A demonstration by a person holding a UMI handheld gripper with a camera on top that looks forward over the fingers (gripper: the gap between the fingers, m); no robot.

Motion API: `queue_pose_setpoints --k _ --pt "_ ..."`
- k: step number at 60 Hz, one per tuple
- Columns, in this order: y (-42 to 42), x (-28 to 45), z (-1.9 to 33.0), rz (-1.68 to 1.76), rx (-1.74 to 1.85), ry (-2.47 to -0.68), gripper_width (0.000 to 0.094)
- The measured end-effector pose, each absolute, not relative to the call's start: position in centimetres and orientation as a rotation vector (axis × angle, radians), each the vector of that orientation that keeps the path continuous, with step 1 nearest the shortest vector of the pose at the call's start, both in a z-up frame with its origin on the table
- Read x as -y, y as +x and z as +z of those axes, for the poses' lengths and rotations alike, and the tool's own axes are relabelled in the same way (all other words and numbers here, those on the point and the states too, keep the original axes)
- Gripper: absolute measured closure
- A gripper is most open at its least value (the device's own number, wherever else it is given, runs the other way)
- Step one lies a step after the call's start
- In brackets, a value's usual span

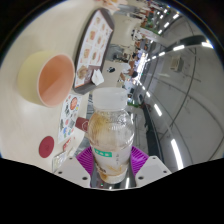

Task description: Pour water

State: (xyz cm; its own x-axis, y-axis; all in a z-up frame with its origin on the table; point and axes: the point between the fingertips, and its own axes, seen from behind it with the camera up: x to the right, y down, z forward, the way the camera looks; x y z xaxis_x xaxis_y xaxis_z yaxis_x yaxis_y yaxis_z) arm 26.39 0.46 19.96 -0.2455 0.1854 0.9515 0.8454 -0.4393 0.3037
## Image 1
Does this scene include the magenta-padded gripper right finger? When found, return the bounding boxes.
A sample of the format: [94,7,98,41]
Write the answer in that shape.
[128,145,173,188]

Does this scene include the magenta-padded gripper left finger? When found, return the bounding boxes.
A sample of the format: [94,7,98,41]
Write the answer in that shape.
[53,145,95,189]

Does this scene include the clear white-capped drink bottle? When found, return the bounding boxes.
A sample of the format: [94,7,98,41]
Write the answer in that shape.
[87,87,136,185]

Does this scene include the clear printed snack packet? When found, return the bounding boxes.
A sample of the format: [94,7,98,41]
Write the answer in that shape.
[51,149,70,169]

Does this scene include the ceiling lights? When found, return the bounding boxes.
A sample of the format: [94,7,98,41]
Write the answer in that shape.
[131,9,214,171]

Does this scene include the flat round red coaster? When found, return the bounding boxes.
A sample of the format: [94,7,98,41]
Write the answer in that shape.
[38,135,55,159]

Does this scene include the yellow mug with pink inside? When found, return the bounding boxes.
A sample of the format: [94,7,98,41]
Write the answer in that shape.
[17,49,76,108]

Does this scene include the white paper napkin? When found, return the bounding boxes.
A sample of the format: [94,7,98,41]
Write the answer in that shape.
[91,68,105,86]

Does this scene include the ceiling air conditioner unit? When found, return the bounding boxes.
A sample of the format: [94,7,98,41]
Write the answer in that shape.
[169,54,184,72]

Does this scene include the dark tray with menu liner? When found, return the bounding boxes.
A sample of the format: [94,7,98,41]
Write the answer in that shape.
[72,8,116,95]

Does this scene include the cream canteen chairs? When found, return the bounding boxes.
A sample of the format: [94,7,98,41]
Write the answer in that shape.
[114,13,158,111]

